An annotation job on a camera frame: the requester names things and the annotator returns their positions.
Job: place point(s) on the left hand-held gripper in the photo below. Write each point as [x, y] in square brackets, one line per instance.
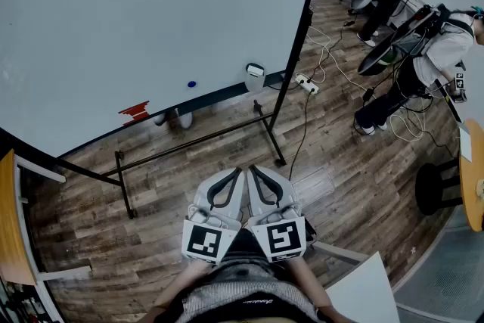
[204, 242]

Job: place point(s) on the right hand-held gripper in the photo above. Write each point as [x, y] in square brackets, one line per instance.
[283, 238]

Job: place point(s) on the white whiteboard eraser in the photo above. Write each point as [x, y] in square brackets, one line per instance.
[255, 69]

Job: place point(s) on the person's left forearm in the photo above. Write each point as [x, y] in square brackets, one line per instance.
[177, 287]

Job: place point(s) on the person's right forearm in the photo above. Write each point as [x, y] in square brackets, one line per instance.
[314, 287]

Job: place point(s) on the person's black trousers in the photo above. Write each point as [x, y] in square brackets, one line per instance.
[246, 242]

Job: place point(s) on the person's grey knit garment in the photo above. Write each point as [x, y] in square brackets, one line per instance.
[234, 291]

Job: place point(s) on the person's black top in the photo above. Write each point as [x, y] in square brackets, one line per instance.
[257, 304]

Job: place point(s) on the round blue magnet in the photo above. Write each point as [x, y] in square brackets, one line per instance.
[192, 84]

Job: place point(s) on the white power strip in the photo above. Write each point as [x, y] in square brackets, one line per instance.
[307, 83]

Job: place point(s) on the red stepped magnet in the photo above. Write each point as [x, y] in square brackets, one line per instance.
[136, 112]

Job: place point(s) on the white rectangular table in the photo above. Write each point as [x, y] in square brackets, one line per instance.
[363, 291]

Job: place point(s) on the black round stool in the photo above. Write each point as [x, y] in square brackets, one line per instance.
[431, 189]

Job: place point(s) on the round wooden table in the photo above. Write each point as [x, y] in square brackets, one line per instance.
[472, 200]

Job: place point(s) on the white paper sheet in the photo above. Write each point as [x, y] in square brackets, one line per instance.
[466, 143]

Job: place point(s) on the small floral ornament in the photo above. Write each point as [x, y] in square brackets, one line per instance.
[480, 188]

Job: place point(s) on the wooden table white frame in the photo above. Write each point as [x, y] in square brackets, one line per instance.
[11, 219]

